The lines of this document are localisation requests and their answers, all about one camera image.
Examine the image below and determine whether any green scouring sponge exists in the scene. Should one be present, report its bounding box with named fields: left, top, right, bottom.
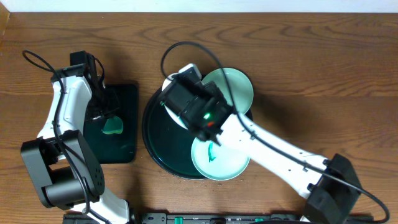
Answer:
left=102, top=116, right=124, bottom=134

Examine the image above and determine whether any white plate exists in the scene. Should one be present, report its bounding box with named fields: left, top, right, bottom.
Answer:
left=160, top=63, right=202, bottom=129

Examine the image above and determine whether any mint green plate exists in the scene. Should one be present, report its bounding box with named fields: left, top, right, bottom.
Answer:
left=191, top=138, right=250, bottom=180
left=202, top=68, right=254, bottom=114

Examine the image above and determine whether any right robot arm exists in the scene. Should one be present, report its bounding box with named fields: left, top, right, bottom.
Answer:
left=160, top=73, right=360, bottom=223

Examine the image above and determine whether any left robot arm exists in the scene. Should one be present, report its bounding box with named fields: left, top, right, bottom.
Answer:
left=21, top=51, right=131, bottom=223

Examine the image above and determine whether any rectangular black tray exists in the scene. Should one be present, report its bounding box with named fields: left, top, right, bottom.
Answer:
left=83, top=84, right=139, bottom=164

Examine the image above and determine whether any round black tray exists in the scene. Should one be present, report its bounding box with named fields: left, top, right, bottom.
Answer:
left=142, top=67, right=254, bottom=180

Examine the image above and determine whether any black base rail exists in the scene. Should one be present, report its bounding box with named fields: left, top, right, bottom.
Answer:
left=62, top=212, right=376, bottom=224

